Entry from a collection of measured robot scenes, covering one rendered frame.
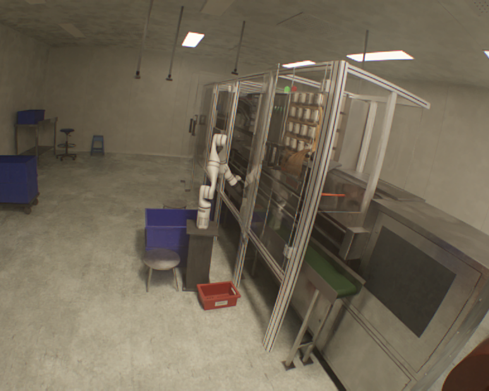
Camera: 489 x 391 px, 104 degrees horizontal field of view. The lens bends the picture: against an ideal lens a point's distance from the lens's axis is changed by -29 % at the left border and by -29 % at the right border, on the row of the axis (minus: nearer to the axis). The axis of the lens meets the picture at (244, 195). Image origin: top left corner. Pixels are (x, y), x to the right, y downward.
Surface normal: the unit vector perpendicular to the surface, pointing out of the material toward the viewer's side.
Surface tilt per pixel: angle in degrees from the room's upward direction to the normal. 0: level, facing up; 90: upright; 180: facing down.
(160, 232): 90
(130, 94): 90
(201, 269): 90
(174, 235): 90
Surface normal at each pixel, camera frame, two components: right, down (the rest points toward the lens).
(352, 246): 0.32, 0.34
